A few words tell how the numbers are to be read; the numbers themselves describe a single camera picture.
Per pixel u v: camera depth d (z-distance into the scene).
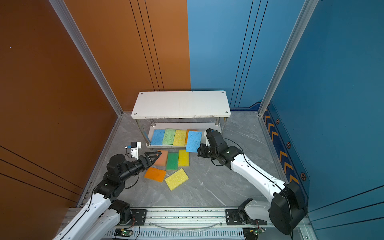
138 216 0.74
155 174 0.86
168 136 0.96
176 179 0.85
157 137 0.96
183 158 0.94
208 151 0.67
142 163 0.64
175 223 0.73
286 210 0.38
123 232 0.71
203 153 0.70
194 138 0.81
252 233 0.70
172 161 0.92
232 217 0.72
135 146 0.69
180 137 0.95
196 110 0.74
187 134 0.82
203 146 0.70
